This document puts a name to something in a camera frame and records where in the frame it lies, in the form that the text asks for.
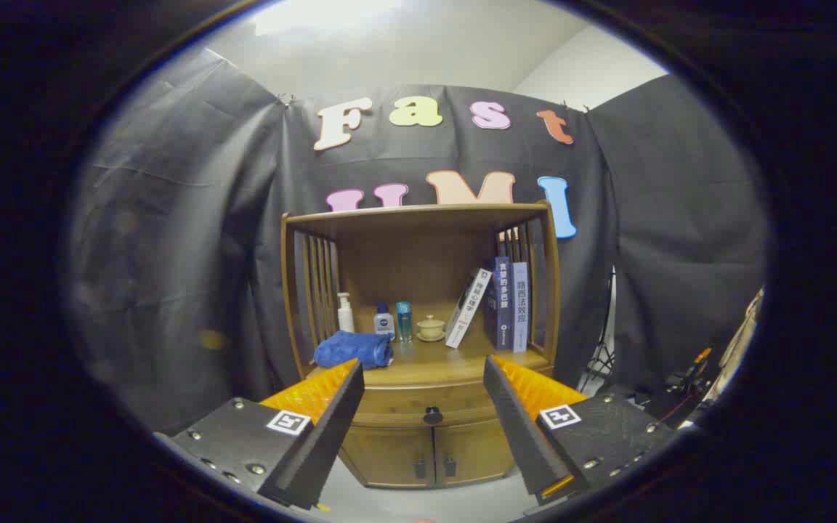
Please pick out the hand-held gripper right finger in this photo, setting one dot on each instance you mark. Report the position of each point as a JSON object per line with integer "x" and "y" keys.
{"x": 516, "y": 428}

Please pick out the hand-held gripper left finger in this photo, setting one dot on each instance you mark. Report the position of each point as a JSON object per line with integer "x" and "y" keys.
{"x": 324, "y": 443}

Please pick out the black drawer knob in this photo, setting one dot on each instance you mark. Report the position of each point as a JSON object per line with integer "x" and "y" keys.
{"x": 433, "y": 416}

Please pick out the wooden drawer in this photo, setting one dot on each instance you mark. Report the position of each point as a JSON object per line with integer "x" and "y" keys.
{"x": 404, "y": 403}

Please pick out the wooden cabinet door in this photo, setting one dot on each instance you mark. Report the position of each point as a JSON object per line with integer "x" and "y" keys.
{"x": 389, "y": 457}
{"x": 473, "y": 450}

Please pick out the wooden countertop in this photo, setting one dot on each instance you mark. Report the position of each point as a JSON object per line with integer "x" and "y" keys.
{"x": 426, "y": 363}

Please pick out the wooden cabinet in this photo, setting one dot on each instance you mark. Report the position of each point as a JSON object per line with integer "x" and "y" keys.
{"x": 418, "y": 269}

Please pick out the rolled blue towel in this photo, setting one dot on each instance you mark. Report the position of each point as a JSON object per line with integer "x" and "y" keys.
{"x": 349, "y": 349}

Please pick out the pale grey-blue book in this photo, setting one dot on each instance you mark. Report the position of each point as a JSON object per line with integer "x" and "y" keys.
{"x": 520, "y": 309}

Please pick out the dark blue book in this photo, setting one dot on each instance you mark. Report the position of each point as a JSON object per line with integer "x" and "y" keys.
{"x": 503, "y": 305}

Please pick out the white pump bottle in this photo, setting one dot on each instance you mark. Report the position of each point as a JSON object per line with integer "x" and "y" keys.
{"x": 346, "y": 319}

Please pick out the white book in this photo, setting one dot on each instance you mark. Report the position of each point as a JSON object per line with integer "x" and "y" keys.
{"x": 468, "y": 309}

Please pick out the beige lidded teacup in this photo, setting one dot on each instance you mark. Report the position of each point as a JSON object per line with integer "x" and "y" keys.
{"x": 431, "y": 329}

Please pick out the white bottle with blue cap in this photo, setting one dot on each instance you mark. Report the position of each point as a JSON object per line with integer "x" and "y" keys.
{"x": 383, "y": 323}

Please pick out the clear blue bottle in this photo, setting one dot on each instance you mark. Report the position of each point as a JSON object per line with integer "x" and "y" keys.
{"x": 404, "y": 323}

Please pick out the black and orange equipment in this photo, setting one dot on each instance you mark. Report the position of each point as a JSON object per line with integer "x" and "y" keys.
{"x": 687, "y": 378}

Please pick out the beige curved object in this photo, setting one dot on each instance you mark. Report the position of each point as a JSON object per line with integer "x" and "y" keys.
{"x": 742, "y": 341}

